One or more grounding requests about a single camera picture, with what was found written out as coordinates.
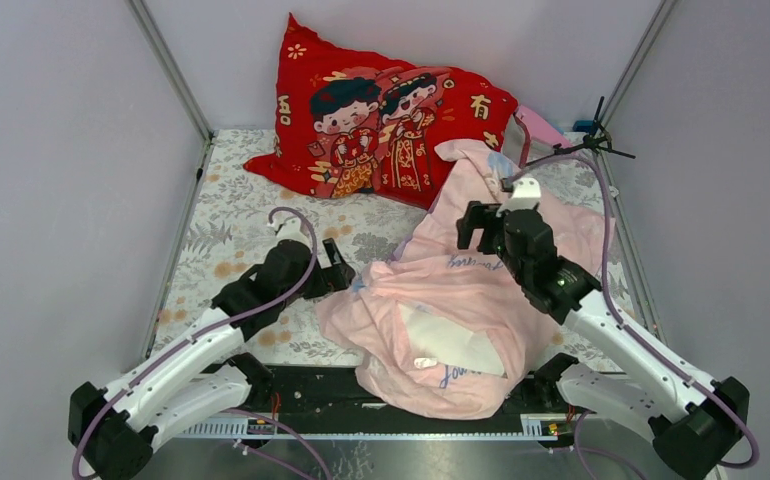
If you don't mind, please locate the red cartoon print pillow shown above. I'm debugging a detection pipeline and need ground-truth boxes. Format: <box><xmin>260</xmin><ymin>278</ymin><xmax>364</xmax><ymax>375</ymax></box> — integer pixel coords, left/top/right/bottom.
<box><xmin>243</xmin><ymin>16</ymin><xmax>518</xmax><ymax>209</ymax></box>

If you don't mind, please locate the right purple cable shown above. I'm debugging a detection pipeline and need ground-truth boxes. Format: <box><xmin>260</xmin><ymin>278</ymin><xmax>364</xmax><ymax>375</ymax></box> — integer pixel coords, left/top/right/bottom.
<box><xmin>505</xmin><ymin>149</ymin><xmax>761</xmax><ymax>470</ymax></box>

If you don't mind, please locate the blue object at corner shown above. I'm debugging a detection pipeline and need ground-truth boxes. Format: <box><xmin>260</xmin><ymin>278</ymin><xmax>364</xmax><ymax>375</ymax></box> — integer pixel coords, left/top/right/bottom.
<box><xmin>572</xmin><ymin>119</ymin><xmax>598</xmax><ymax>134</ymax></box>

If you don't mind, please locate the pink cloth at back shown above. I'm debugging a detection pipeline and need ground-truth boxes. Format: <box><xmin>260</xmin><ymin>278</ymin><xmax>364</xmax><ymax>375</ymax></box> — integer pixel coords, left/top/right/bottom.
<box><xmin>515</xmin><ymin>105</ymin><xmax>573</xmax><ymax>148</ymax></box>

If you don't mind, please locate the black tripod stand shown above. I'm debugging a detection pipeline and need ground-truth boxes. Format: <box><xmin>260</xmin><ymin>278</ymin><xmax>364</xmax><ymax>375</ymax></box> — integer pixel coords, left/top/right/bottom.
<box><xmin>522</xmin><ymin>96</ymin><xmax>637</xmax><ymax>167</ymax></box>

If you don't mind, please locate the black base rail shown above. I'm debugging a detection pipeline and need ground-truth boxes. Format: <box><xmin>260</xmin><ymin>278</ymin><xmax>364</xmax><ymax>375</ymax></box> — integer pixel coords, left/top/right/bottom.
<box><xmin>212</xmin><ymin>364</ymin><xmax>559</xmax><ymax>436</ymax></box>

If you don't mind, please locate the pink pillowcase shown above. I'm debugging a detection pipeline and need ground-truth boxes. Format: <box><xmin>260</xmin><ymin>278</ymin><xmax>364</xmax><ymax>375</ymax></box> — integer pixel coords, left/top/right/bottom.
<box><xmin>314</xmin><ymin>139</ymin><xmax>618</xmax><ymax>421</ymax></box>

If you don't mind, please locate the floral bed sheet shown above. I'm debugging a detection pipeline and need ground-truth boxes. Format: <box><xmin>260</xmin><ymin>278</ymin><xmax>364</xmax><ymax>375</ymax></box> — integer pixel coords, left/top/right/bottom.
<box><xmin>147</xmin><ymin>129</ymin><xmax>634</xmax><ymax>373</ymax></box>

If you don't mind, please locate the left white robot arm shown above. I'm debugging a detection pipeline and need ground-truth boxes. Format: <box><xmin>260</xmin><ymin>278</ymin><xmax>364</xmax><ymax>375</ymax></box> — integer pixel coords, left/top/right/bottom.
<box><xmin>67</xmin><ymin>218</ymin><xmax>355</xmax><ymax>479</ymax></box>

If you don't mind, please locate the white pillow yellow trim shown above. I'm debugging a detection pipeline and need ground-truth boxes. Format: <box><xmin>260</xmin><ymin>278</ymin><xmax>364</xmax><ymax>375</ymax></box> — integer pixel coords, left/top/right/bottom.
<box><xmin>399</xmin><ymin>305</ymin><xmax>506</xmax><ymax>377</ymax></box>

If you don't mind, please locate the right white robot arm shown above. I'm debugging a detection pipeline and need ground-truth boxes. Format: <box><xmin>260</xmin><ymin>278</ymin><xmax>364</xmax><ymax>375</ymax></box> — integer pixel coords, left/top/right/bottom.
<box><xmin>456</xmin><ymin>178</ymin><xmax>751</xmax><ymax>479</ymax></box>

